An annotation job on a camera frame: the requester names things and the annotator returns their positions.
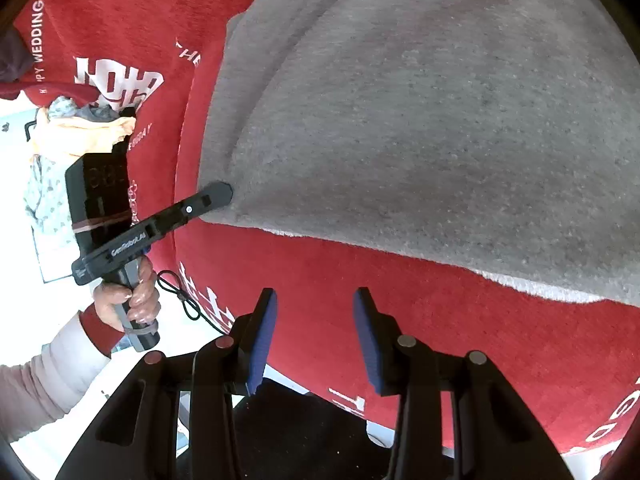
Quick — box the grey fleece garment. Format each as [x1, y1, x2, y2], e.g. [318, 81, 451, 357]
[198, 0, 639, 304]

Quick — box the left forearm white sleeve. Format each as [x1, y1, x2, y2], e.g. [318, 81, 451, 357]
[1, 306, 124, 443]

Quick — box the pile of clothes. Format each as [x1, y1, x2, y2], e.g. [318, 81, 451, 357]
[23, 96, 136, 283]

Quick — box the person's left hand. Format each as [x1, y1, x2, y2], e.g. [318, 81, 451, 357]
[93, 256, 160, 332]

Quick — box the red printed bedspread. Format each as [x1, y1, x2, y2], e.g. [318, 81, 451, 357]
[12, 0, 640, 461]

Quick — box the dark red printed pillow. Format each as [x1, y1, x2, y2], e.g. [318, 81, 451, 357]
[1, 26, 100, 107]

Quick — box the black cable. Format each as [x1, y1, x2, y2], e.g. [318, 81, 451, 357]
[155, 268, 229, 336]

